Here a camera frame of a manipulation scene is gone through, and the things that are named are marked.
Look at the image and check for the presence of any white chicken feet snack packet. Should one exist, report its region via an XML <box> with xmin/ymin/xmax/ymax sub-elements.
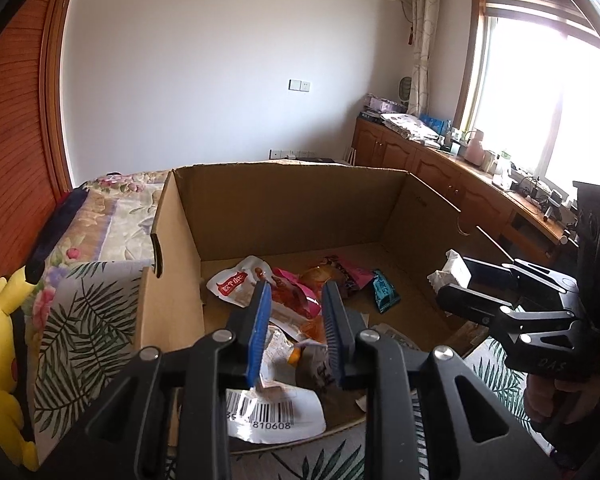
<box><xmin>207</xmin><ymin>256</ymin><xmax>274</xmax><ymax>308</ymax></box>

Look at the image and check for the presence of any brown sausage snack packet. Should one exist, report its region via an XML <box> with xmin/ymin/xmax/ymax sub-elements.
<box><xmin>298</xmin><ymin>255</ymin><xmax>374</xmax><ymax>301</ymax></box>

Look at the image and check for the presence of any pink snack packet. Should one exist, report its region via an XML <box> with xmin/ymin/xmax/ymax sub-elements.
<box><xmin>272</xmin><ymin>266</ymin><xmax>326</xmax><ymax>320</ymax></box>

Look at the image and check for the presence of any teal snack packet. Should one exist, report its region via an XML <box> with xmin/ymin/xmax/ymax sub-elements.
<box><xmin>372</xmin><ymin>269</ymin><xmax>401</xmax><ymax>314</ymax></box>

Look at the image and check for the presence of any white barcode snack packet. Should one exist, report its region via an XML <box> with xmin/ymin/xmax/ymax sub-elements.
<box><xmin>226</xmin><ymin>382</ymin><xmax>326</xmax><ymax>444</ymax></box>

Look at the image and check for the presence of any white tofu snack packet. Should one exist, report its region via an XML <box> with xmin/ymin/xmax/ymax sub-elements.
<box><xmin>427</xmin><ymin>249</ymin><xmax>471</xmax><ymax>294</ymax></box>

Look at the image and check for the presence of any orange white snack packet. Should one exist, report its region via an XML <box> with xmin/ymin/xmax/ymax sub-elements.
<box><xmin>260</xmin><ymin>306</ymin><xmax>332</xmax><ymax>386</ymax></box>

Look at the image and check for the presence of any person's right hand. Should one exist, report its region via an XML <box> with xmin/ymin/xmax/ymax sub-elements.
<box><xmin>524</xmin><ymin>374</ymin><xmax>600</xmax><ymax>425</ymax></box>

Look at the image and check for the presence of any wooden sideboard cabinet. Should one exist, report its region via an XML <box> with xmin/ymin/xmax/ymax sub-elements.
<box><xmin>351</xmin><ymin>117</ymin><xmax>576</xmax><ymax>266</ymax></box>

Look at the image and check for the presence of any brown cardboard box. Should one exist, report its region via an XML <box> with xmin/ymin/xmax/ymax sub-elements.
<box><xmin>134</xmin><ymin>159</ymin><xmax>512</xmax><ymax>456</ymax></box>

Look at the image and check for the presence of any yellow Pikachu plush toy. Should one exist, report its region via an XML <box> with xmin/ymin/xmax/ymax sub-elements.
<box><xmin>0</xmin><ymin>268</ymin><xmax>38</xmax><ymax>471</ymax></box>

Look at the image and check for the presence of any wooden slatted wardrobe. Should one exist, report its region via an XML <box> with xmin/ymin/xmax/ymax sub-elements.
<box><xmin>0</xmin><ymin>0</ymin><xmax>71</xmax><ymax>278</ymax></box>

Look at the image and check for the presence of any patterned window curtain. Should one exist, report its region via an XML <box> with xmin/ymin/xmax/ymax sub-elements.
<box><xmin>408</xmin><ymin>0</ymin><xmax>440</xmax><ymax>116</ymax></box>

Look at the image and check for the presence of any window with wooden frame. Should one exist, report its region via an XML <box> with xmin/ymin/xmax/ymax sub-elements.
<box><xmin>455</xmin><ymin>0</ymin><xmax>600</xmax><ymax>197</ymax></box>

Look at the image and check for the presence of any white wall switch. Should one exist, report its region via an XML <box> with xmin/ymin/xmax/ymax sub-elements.
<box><xmin>288</xmin><ymin>79</ymin><xmax>311</xmax><ymax>92</ymax></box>

